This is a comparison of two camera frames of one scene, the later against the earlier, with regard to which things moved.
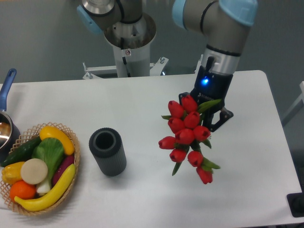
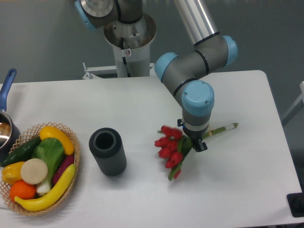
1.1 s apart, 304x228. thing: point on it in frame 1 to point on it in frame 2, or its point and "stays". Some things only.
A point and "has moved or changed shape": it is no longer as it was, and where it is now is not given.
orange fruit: [22, 189] stays
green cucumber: [23, 154] stays
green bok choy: [52, 151] stays
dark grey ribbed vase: [106, 145] stays
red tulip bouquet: [187, 133] has moved or changed shape
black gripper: [209, 87] to [195, 137]
